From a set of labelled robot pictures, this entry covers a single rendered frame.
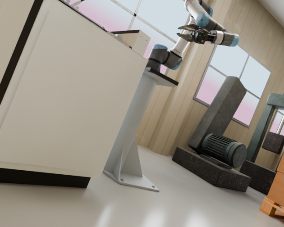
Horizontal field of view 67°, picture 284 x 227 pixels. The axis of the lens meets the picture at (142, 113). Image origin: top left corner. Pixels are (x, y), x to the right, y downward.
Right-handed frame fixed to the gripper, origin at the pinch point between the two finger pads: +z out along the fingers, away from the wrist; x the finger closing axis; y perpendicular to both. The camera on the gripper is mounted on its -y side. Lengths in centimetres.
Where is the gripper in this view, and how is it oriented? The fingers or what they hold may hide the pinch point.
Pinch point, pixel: (179, 30)
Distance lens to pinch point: 130.3
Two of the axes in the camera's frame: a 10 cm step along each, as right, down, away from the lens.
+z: -9.7, -0.6, -2.2
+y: 1.4, 5.7, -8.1
